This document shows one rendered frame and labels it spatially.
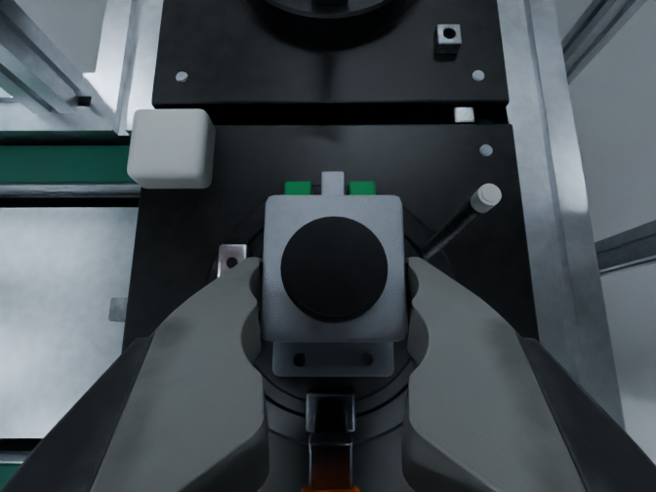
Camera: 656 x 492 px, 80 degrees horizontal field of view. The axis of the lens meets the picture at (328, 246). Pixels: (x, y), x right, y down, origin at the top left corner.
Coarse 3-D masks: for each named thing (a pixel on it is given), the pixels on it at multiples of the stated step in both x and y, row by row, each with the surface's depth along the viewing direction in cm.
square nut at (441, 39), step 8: (440, 24) 26; (448, 24) 26; (456, 24) 26; (440, 32) 26; (448, 32) 27; (456, 32) 26; (440, 40) 26; (448, 40) 26; (456, 40) 26; (440, 48) 26; (448, 48) 26; (456, 48) 26
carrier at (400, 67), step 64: (192, 0) 28; (256, 0) 27; (320, 0) 25; (384, 0) 26; (448, 0) 28; (192, 64) 27; (256, 64) 27; (320, 64) 27; (384, 64) 27; (448, 64) 27
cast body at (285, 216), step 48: (336, 192) 17; (288, 240) 12; (336, 240) 11; (384, 240) 12; (288, 288) 11; (336, 288) 11; (384, 288) 11; (288, 336) 11; (336, 336) 11; (384, 336) 11
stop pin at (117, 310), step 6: (114, 300) 24; (120, 300) 24; (126, 300) 24; (114, 306) 24; (120, 306) 24; (126, 306) 24; (114, 312) 23; (120, 312) 23; (108, 318) 23; (114, 318) 23; (120, 318) 23
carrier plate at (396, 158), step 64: (256, 128) 26; (320, 128) 26; (384, 128) 26; (448, 128) 26; (192, 192) 25; (256, 192) 25; (384, 192) 25; (448, 192) 25; (512, 192) 25; (192, 256) 24; (448, 256) 24; (512, 256) 24; (128, 320) 23; (512, 320) 23; (384, 448) 21
